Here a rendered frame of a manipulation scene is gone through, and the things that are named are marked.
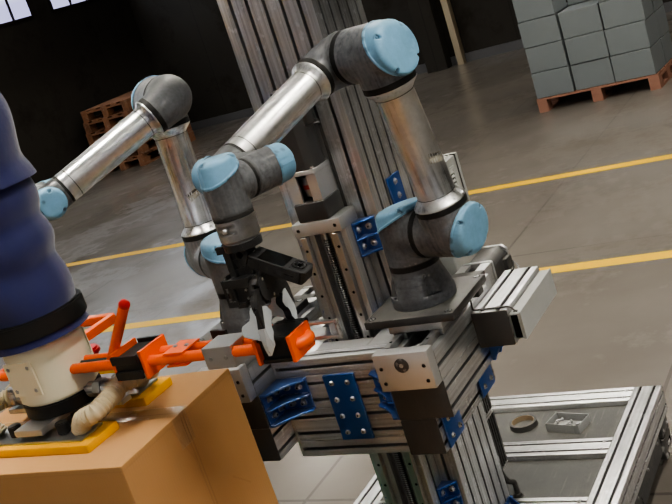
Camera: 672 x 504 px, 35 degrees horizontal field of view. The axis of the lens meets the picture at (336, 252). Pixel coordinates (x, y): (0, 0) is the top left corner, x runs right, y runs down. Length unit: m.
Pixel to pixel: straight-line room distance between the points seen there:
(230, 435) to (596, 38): 7.43
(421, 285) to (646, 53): 7.07
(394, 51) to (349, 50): 0.09
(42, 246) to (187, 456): 0.51
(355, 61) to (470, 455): 1.20
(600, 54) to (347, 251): 7.00
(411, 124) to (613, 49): 7.23
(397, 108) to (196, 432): 0.78
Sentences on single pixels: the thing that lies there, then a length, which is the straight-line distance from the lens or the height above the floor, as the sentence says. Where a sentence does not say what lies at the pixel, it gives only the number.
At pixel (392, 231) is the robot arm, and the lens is 2.32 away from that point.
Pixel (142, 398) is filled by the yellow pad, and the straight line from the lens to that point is 2.26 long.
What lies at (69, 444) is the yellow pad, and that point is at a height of 1.09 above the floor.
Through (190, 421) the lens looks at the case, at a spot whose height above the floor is 1.04.
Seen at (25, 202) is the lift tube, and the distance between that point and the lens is 2.17.
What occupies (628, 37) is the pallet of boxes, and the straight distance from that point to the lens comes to 9.29.
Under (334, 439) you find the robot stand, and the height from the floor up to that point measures 0.72.
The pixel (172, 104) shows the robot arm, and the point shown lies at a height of 1.62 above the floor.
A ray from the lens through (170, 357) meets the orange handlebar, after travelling 2.05.
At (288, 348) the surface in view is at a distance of 1.88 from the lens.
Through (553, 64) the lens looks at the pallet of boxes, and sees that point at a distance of 9.51.
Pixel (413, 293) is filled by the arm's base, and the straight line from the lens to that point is 2.35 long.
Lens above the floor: 1.81
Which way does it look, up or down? 15 degrees down
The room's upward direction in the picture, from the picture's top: 18 degrees counter-clockwise
